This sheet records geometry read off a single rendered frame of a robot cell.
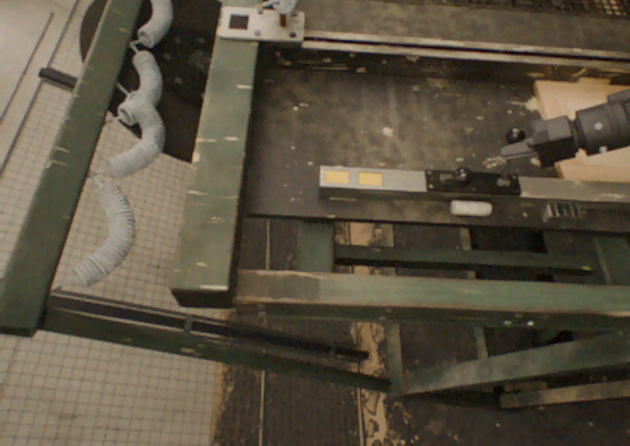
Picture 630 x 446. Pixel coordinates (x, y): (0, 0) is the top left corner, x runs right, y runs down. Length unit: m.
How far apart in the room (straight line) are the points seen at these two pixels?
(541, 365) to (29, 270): 1.42
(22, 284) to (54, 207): 0.20
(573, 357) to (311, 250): 0.90
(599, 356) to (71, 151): 1.53
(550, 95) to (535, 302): 0.57
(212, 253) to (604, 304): 0.72
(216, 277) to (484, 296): 0.48
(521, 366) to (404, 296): 0.86
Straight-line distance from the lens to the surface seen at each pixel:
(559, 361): 1.60
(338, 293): 0.84
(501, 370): 1.70
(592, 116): 0.95
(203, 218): 0.85
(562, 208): 1.10
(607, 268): 1.16
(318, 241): 0.97
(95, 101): 1.49
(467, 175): 0.88
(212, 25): 1.98
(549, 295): 0.96
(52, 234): 1.29
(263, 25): 1.15
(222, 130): 0.95
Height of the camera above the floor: 2.16
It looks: 29 degrees down
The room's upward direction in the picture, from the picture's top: 70 degrees counter-clockwise
